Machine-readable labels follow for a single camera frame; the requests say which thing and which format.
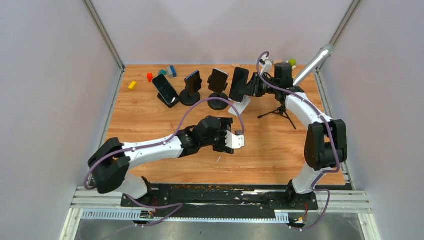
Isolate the red toy car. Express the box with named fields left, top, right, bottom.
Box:
left=286, top=58, right=297, bottom=70

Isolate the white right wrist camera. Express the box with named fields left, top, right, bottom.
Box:
left=259, top=55, right=273, bottom=75

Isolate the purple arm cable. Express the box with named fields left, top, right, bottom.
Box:
left=83, top=96, right=246, bottom=229
left=256, top=51, right=341, bottom=232

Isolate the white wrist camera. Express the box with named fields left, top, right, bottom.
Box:
left=259, top=55, right=273, bottom=75
left=225, top=130, right=245, bottom=150

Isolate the yellow block left side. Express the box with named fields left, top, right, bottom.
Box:
left=128, top=81, right=137, bottom=90

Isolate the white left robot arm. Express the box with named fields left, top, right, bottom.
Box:
left=88, top=116, right=245, bottom=207

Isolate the silver aluminium phone stand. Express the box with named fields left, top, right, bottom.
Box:
left=228, top=95, right=251, bottom=116

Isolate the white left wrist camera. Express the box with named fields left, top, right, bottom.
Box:
left=225, top=130, right=245, bottom=150

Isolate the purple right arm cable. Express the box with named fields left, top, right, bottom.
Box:
left=256, top=51, right=341, bottom=232

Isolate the silver microphone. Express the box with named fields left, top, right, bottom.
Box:
left=293, top=43, right=335, bottom=86

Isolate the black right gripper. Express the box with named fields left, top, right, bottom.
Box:
left=239, top=72, right=280, bottom=98

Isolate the blue white block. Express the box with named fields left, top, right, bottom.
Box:
left=166, top=65, right=177, bottom=78

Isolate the red block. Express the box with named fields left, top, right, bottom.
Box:
left=146, top=72, right=155, bottom=83

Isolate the teal phone black screen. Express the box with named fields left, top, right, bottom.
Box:
left=152, top=75, right=179, bottom=105

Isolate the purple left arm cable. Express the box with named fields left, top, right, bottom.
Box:
left=83, top=96, right=246, bottom=229

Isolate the white slotted cable duct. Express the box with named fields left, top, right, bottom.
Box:
left=81, top=209, right=290, bottom=223

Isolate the black phone dark frame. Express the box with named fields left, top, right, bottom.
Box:
left=229, top=67, right=250, bottom=103

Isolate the black phone silver frame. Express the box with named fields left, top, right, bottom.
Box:
left=207, top=68, right=229, bottom=95

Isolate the black round-base clamp stand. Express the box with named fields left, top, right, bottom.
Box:
left=207, top=93, right=229, bottom=111

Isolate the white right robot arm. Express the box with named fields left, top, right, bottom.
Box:
left=241, top=63, right=348, bottom=209

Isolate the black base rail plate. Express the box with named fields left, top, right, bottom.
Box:
left=133, top=183, right=319, bottom=211

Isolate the blue phone black screen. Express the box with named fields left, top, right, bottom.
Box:
left=184, top=70, right=203, bottom=96

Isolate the black mini tripod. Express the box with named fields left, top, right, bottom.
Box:
left=257, top=106, right=297, bottom=130

